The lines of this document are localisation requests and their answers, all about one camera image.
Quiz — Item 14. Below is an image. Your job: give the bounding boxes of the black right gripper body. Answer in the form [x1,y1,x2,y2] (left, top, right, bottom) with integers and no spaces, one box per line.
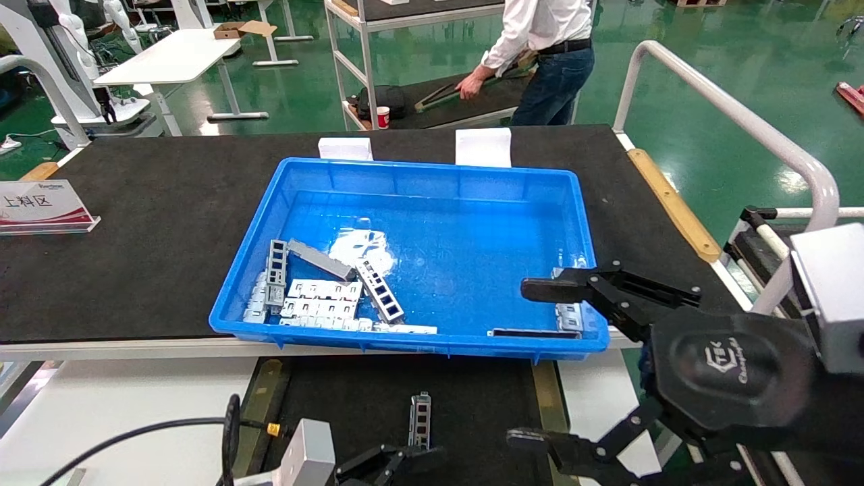
[651,308,820,434]

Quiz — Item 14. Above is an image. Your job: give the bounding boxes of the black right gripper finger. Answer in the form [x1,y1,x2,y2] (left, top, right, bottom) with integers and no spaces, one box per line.
[506,398,682,486]
[521,262,703,344]

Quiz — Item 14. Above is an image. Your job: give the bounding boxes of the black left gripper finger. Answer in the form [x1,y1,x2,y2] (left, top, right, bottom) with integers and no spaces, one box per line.
[335,444,446,486]

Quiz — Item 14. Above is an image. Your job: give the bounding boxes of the silver perforated metal channel part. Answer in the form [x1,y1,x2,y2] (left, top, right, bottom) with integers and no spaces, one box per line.
[409,391,432,451]

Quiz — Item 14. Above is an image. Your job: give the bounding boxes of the white flat slotted metal part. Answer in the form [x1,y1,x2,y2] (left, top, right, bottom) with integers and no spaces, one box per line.
[278,316,373,333]
[287,278,363,302]
[280,297,358,320]

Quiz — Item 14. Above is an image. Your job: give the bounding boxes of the silver ladder part square holes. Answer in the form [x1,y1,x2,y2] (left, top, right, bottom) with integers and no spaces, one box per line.
[354,260,406,325]

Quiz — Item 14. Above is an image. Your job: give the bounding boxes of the grey ladder-shaped metal part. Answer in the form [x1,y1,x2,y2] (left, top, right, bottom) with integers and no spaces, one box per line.
[265,239,290,313]

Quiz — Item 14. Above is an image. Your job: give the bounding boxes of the brass edge strip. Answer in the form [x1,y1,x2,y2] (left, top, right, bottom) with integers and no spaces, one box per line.
[233,358,291,477]
[532,361,571,436]

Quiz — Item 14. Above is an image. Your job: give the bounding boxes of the long yellow wooden edge strip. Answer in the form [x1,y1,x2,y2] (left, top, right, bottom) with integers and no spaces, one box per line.
[628,148,722,264]

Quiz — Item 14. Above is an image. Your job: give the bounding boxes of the white paper label right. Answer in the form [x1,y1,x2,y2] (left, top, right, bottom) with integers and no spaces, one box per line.
[456,128,513,168]

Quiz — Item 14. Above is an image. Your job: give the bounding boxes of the white paper label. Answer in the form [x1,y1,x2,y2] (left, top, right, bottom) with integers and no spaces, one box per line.
[456,128,513,168]
[319,137,374,161]

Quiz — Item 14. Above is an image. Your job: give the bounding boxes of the blue plastic bin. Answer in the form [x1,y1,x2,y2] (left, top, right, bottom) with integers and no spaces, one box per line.
[208,157,610,360]

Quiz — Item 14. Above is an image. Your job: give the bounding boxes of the plain grey metal bar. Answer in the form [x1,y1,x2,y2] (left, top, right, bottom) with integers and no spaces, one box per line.
[288,239,357,281]

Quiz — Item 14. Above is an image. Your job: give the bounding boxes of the clear plastic bag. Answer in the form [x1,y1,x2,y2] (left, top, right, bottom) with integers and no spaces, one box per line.
[329,226,396,274]

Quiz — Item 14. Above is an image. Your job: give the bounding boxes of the dark flat tray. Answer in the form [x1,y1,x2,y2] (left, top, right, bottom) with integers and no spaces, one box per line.
[413,64,534,114]

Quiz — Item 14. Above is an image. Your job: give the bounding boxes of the person in white shirt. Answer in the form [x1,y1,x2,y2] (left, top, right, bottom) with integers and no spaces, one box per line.
[456,0,596,127]

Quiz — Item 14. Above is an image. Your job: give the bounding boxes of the black bag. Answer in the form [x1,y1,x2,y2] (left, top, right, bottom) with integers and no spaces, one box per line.
[351,85,408,122]

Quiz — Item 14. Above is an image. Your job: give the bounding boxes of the white paper label left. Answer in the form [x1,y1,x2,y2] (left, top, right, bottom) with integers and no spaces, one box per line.
[319,137,374,161]

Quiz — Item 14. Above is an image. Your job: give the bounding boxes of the red floor object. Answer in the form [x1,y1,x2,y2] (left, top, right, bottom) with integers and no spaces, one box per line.
[836,81,864,121]

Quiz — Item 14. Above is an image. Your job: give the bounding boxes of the white metal shelf cart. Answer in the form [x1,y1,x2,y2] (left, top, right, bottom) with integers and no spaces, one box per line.
[324,0,599,131]

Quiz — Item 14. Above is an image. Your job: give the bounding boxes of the white red sign placard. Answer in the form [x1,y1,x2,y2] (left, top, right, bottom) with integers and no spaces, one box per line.
[0,180,102,236]

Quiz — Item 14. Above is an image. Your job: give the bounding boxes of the open cardboard box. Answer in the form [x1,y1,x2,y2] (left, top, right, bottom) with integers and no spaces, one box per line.
[214,20,278,40]

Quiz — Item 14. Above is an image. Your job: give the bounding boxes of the white desk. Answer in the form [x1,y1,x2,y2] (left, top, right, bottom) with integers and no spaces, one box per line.
[93,27,271,136]

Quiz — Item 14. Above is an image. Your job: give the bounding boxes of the white robot on base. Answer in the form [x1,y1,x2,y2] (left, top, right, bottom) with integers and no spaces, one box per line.
[0,0,153,139]

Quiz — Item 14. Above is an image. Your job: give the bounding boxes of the silver bracket metal part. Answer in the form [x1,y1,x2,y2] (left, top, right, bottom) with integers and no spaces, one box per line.
[552,267,585,333]

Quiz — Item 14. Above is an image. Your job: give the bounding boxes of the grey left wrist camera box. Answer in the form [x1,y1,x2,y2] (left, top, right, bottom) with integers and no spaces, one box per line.
[277,418,336,486]

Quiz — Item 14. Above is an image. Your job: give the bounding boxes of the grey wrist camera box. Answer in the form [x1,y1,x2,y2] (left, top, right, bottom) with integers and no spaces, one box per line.
[788,223,864,376]
[277,418,336,486]

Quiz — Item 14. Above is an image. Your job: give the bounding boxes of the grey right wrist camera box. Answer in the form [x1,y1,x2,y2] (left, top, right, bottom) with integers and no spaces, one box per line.
[788,223,864,376]

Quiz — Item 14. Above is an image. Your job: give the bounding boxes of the aluminium frame structure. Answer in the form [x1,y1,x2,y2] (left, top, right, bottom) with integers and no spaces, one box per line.
[726,206,864,291]

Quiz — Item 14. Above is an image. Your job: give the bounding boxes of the black cable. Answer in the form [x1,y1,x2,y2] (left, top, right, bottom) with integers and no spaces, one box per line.
[40,395,271,486]

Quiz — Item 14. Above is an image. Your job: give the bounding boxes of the white curved guard rail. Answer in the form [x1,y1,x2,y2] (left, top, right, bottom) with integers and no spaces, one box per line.
[613,40,841,317]

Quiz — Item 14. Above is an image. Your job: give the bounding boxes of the small light grey bracket part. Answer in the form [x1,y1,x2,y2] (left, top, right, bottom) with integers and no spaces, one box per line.
[243,270,271,323]

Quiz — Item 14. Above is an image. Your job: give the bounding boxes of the white desk leg frame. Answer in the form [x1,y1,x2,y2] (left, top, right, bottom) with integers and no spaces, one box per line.
[254,0,315,68]

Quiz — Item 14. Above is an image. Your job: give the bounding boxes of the grey curved guard rail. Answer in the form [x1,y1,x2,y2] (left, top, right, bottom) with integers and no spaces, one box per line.
[0,55,92,148]

